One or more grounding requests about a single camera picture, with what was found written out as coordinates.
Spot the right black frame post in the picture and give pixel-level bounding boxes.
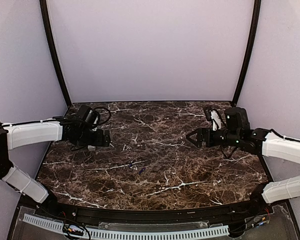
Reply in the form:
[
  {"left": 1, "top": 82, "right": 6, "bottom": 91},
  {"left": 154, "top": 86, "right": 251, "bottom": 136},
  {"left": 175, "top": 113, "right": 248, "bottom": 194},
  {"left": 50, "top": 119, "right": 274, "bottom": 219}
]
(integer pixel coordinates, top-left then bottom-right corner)
[{"left": 231, "top": 0, "right": 262, "bottom": 107}]

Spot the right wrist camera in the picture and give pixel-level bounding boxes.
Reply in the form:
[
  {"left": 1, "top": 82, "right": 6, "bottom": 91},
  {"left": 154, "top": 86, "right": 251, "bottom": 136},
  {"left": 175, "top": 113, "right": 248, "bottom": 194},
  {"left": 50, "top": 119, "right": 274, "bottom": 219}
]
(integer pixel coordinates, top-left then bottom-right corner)
[{"left": 204, "top": 106, "right": 222, "bottom": 131}]

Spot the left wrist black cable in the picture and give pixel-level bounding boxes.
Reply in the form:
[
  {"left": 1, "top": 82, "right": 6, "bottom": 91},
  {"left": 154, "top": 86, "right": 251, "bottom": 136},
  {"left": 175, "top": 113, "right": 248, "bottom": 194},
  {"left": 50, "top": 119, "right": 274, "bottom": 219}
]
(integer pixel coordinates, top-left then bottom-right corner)
[{"left": 69, "top": 106, "right": 112, "bottom": 151}]

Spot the left black frame post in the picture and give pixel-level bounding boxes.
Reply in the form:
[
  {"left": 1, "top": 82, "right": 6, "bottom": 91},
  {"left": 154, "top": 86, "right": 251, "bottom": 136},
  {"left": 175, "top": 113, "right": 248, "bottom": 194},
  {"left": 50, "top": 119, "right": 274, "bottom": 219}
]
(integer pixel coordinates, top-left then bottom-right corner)
[{"left": 39, "top": 0, "right": 72, "bottom": 108}]

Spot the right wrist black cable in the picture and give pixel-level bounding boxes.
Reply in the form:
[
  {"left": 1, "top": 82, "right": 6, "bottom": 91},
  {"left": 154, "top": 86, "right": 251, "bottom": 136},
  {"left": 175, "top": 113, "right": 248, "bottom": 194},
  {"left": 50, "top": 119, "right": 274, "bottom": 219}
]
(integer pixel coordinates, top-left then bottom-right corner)
[{"left": 221, "top": 146, "right": 238, "bottom": 159}]

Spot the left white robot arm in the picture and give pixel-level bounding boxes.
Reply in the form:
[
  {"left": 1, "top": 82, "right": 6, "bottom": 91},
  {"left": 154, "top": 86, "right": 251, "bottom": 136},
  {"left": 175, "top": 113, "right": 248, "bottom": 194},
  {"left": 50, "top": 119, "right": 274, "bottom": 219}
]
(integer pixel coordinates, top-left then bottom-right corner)
[{"left": 0, "top": 118, "right": 111, "bottom": 204}]

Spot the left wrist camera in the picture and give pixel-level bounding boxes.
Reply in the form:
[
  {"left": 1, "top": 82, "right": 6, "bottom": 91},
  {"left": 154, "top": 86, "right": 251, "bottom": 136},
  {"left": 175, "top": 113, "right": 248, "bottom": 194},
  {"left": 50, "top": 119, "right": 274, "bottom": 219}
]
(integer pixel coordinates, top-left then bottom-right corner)
[{"left": 76, "top": 105, "right": 100, "bottom": 125}]

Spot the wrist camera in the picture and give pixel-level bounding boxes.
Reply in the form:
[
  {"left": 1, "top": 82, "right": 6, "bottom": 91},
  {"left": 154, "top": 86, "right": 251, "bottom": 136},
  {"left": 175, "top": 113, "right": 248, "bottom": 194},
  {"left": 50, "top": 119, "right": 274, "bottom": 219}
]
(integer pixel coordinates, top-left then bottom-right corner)
[
  {"left": 76, "top": 105, "right": 100, "bottom": 125},
  {"left": 204, "top": 106, "right": 222, "bottom": 131}
]

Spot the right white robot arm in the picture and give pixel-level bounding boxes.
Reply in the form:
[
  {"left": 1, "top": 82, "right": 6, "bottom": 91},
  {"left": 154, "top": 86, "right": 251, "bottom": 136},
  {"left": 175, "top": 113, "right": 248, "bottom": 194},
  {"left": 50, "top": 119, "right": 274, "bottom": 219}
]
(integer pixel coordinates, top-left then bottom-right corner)
[{"left": 186, "top": 128, "right": 300, "bottom": 204}]

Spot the white remote control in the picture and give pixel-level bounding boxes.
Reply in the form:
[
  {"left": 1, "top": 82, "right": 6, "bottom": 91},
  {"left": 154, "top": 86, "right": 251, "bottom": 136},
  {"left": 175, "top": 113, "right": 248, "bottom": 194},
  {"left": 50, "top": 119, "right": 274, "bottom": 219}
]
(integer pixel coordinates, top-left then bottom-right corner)
[{"left": 87, "top": 145, "right": 96, "bottom": 151}]

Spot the black frame post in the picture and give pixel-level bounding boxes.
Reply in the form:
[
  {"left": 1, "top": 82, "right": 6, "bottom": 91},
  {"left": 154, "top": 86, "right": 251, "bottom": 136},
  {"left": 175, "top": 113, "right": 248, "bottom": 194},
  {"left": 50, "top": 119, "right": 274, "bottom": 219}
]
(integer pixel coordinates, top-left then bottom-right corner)
[
  {"left": 39, "top": 0, "right": 72, "bottom": 108},
  {"left": 231, "top": 0, "right": 262, "bottom": 107}
]

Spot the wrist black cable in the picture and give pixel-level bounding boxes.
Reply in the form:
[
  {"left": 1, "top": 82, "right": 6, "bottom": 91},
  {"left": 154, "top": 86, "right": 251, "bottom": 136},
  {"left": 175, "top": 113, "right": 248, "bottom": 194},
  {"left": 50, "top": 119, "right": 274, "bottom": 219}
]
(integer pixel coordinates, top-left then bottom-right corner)
[
  {"left": 69, "top": 106, "right": 112, "bottom": 151},
  {"left": 221, "top": 146, "right": 238, "bottom": 159}
]

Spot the white slotted cable duct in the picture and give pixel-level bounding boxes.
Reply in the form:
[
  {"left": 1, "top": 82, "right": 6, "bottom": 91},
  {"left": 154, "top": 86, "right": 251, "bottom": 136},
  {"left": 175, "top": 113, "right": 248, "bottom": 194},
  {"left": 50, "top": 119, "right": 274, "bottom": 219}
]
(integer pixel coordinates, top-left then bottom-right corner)
[{"left": 22, "top": 213, "right": 229, "bottom": 240}]

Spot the black front table rail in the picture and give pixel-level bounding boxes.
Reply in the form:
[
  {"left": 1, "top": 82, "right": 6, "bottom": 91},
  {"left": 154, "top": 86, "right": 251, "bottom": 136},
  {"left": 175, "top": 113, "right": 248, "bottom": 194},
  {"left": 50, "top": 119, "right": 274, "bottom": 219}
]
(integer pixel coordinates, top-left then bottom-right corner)
[{"left": 35, "top": 201, "right": 267, "bottom": 225}]

